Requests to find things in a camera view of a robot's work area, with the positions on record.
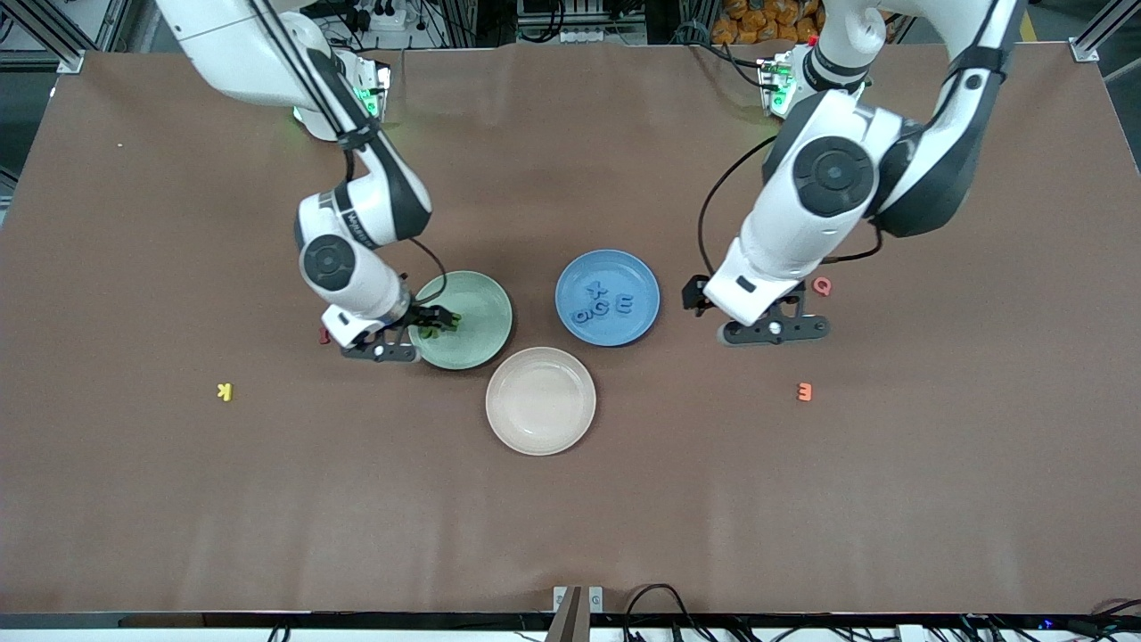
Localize aluminium frame profile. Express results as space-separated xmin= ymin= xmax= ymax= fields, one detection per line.
xmin=9 ymin=0 xmax=86 ymax=74
xmin=1070 ymin=0 xmax=1141 ymax=63

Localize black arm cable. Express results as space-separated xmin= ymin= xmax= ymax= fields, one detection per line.
xmin=697 ymin=0 xmax=999 ymax=279
xmin=250 ymin=0 xmax=448 ymax=309

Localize base connector box green light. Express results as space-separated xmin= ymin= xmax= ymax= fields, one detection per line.
xmin=359 ymin=61 xmax=391 ymax=122
xmin=758 ymin=55 xmax=797 ymax=115

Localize light green plate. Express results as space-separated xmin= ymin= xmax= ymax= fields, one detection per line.
xmin=408 ymin=270 xmax=514 ymax=371

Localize pale pink plate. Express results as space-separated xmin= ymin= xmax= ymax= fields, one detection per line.
xmin=485 ymin=346 xmax=597 ymax=457

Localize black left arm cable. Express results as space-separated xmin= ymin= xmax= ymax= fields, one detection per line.
xmin=697 ymin=0 xmax=999 ymax=279

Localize aluminium rack frame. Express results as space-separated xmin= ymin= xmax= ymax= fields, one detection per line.
xmin=515 ymin=0 xmax=650 ymax=26

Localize black looped cable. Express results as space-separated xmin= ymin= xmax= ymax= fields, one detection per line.
xmin=622 ymin=584 xmax=714 ymax=642

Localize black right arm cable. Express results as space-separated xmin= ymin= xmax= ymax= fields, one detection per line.
xmin=250 ymin=0 xmax=448 ymax=309

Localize bag of orange items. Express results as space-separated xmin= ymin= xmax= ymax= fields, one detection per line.
xmin=713 ymin=0 xmax=825 ymax=45

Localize blue plate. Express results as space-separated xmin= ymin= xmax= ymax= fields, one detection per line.
xmin=554 ymin=249 xmax=661 ymax=348

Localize metal table edge bracket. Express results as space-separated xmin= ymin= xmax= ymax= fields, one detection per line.
xmin=546 ymin=586 xmax=604 ymax=642

